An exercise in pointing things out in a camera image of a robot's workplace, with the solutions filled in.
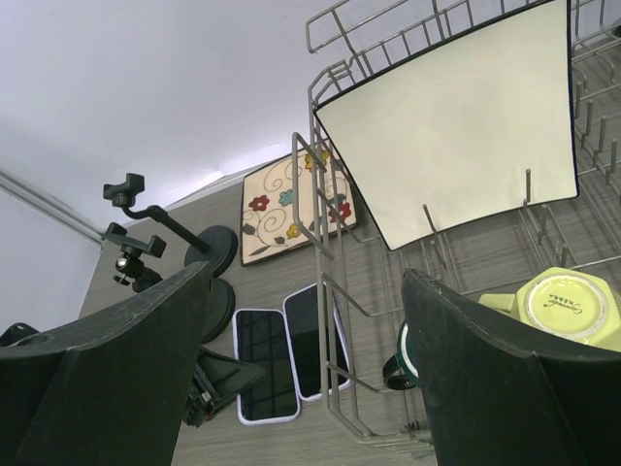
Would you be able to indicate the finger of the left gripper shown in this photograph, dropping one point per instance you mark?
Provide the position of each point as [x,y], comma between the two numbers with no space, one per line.
[217,382]

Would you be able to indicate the black round phone stand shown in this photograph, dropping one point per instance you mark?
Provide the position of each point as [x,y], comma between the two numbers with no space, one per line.
[184,228]
[131,270]

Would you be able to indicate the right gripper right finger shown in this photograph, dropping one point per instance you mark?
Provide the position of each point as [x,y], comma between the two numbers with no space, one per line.
[500,392]

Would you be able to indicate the white square plate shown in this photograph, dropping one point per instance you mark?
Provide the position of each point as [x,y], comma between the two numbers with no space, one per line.
[478,125]

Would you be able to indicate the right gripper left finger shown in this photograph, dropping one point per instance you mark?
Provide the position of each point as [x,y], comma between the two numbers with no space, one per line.
[109,388]

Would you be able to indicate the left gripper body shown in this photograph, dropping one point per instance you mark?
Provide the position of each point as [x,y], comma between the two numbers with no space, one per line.
[15,333]

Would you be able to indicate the yellow faceted cup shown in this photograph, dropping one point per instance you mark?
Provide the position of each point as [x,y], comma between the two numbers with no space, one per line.
[565,303]

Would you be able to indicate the dark green mug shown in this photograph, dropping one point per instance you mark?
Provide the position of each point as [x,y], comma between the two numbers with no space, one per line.
[399,372]

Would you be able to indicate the grey wire dish rack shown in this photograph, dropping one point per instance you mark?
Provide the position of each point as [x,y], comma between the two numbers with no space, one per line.
[495,254]

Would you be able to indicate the floral square plate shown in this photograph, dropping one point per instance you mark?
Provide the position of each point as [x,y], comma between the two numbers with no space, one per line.
[272,195]

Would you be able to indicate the purple case phone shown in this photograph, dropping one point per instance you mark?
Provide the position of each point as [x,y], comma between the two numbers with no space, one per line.
[300,310]
[261,339]

